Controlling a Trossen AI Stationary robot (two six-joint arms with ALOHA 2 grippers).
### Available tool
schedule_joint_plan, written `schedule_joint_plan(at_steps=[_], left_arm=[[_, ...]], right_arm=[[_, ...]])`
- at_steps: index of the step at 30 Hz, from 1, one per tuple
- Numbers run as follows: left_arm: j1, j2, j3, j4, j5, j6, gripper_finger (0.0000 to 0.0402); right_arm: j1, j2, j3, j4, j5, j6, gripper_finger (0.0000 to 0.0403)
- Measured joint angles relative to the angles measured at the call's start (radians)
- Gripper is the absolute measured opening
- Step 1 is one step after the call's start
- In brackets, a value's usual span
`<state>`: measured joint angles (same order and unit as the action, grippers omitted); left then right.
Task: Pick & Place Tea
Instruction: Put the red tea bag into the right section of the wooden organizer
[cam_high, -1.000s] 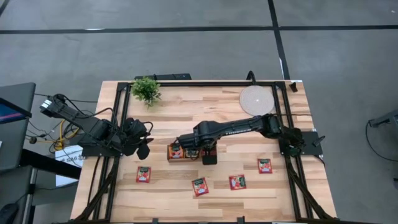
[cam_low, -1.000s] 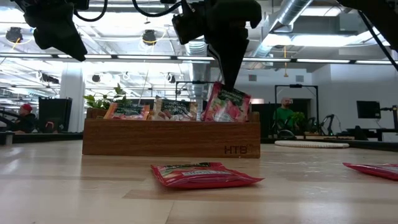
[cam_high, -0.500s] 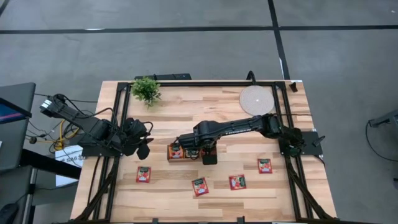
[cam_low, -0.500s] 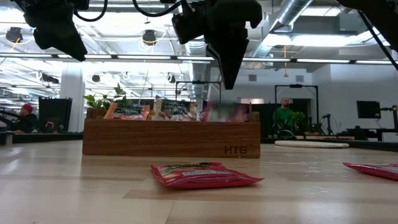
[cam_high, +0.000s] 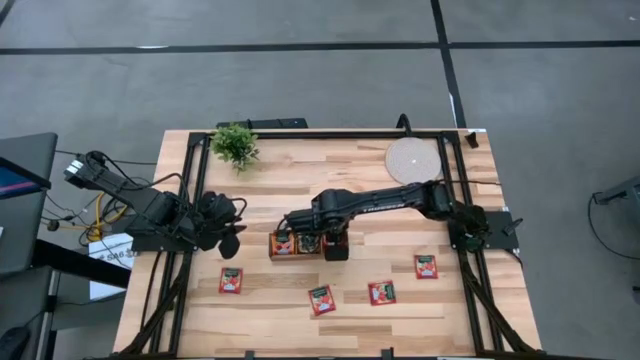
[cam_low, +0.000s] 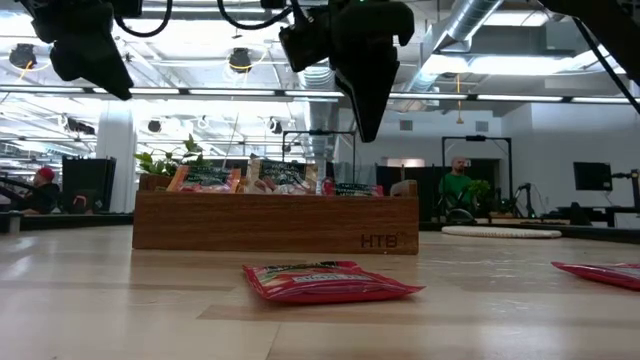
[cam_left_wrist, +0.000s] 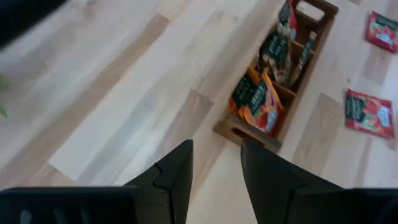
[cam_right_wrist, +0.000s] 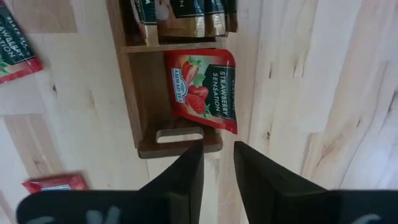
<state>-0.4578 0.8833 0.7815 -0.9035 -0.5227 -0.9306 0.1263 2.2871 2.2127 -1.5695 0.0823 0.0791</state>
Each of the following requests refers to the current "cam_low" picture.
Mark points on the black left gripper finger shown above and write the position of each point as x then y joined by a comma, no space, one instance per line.
92,62

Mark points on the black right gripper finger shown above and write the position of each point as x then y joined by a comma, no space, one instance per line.
372,100

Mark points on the beige tea bag packet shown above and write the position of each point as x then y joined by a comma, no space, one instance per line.
280,175

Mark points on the wooden three-compartment tea box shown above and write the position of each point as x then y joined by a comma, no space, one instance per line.
275,222

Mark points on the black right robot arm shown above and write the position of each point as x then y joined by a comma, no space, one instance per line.
610,25

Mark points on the black hanging spot lamp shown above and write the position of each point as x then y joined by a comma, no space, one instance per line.
240,60
22,56

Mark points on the yellow hanging pendant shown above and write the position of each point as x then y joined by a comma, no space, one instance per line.
459,120

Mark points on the white pillar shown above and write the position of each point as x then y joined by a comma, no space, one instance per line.
116,150

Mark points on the person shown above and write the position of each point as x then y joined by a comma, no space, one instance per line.
455,186
45,195

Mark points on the black cabinet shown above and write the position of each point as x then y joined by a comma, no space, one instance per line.
87,182

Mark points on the green potted artificial plant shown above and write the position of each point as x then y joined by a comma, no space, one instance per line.
170,165

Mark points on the green background plant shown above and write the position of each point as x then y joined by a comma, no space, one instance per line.
480,189

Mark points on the small grey cylinder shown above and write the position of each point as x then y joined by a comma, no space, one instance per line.
14,222

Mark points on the round woven beige trivet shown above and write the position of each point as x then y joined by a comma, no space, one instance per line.
500,232

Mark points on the black background table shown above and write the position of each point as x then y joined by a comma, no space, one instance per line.
600,212

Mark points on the silver ceiling duct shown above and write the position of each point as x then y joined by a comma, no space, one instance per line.
320,115
465,20

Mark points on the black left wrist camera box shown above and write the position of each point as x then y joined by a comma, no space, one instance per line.
127,7

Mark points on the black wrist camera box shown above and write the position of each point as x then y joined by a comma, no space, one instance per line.
305,42
127,7

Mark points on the black background rig frame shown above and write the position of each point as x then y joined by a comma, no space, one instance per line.
475,138
320,132

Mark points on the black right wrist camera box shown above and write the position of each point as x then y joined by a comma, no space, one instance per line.
305,42

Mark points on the black wall monitor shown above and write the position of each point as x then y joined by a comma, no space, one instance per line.
592,176

